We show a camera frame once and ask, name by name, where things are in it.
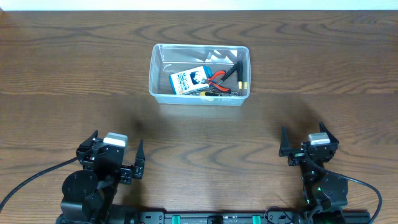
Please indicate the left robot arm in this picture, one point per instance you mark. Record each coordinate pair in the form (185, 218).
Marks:
(88, 193)

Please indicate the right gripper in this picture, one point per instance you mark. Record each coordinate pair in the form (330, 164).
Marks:
(295, 157)

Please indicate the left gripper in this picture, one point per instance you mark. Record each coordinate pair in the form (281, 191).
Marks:
(125, 175)

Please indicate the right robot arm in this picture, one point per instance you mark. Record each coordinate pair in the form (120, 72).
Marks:
(325, 193)

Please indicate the blue white cardboard box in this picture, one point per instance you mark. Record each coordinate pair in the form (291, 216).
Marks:
(193, 79)

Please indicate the slim black yellow screwdriver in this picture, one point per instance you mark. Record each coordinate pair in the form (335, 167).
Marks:
(241, 83)

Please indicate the clear plastic container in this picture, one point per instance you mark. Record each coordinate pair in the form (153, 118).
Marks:
(167, 59)

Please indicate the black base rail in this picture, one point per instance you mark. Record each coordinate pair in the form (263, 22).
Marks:
(268, 217)

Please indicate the black yellow stubby screwdriver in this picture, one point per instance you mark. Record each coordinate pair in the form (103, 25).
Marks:
(208, 93)

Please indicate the red handled pliers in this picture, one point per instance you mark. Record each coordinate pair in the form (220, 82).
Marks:
(215, 82)

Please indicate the silver offset wrench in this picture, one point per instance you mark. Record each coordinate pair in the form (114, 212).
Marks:
(196, 93)

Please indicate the small black orange hammer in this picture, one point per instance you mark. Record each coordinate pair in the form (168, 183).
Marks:
(228, 74)

